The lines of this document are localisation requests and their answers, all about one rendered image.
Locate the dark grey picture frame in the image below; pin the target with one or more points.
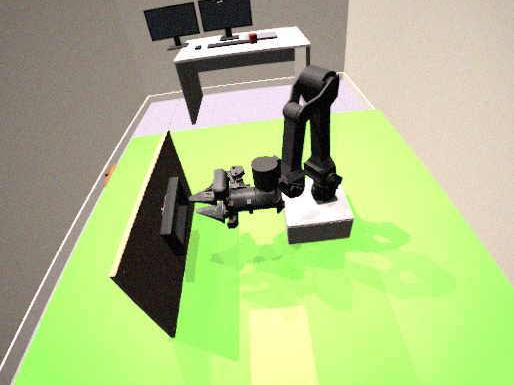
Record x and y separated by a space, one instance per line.
175 217

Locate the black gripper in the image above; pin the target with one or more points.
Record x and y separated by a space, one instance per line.
230 201

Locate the tan rectangular board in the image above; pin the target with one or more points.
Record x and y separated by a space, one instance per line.
145 268

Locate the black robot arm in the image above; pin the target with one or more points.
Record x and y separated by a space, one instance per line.
272 175

